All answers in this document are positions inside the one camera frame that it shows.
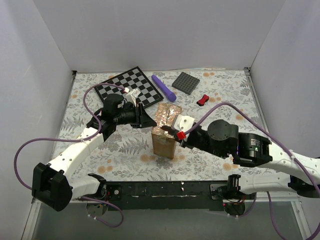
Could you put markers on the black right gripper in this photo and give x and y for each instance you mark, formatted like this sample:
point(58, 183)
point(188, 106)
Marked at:
point(186, 139)

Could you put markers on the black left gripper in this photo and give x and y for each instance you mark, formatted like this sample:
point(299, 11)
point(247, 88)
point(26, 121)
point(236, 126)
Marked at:
point(139, 115)

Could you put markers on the brown cardboard express box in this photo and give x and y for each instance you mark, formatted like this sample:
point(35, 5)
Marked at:
point(164, 145)

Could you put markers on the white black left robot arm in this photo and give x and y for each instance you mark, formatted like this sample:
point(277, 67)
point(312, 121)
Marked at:
point(51, 182)

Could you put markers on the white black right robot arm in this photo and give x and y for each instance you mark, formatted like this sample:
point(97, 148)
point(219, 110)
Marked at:
point(293, 172)

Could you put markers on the black white checkerboard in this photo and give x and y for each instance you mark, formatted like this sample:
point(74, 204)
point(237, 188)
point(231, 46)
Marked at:
point(131, 79)

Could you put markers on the red black knife cap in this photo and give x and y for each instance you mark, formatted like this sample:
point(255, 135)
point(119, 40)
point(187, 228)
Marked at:
point(203, 100)

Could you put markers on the dark grey studded baseplate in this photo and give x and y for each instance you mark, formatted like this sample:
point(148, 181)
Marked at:
point(185, 83)

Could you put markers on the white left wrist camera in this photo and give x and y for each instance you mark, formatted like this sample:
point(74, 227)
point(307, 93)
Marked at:
point(131, 95)

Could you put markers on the purple cylindrical handle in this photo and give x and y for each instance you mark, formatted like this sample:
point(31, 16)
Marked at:
point(171, 96)

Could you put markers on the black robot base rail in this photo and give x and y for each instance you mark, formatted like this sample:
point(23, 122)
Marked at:
point(177, 195)

